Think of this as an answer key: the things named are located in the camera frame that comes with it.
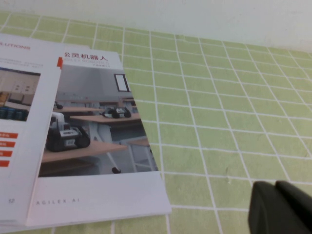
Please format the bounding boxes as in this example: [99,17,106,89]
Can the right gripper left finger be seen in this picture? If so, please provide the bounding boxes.
[248,180,312,234]

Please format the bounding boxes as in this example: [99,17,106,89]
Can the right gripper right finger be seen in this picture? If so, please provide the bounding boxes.
[275,179,312,228]

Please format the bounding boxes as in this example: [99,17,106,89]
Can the white product brochure book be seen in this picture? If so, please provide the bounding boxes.
[0,33,173,231]

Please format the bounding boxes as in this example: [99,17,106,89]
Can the green checked tablecloth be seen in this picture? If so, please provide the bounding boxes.
[0,12,312,234]

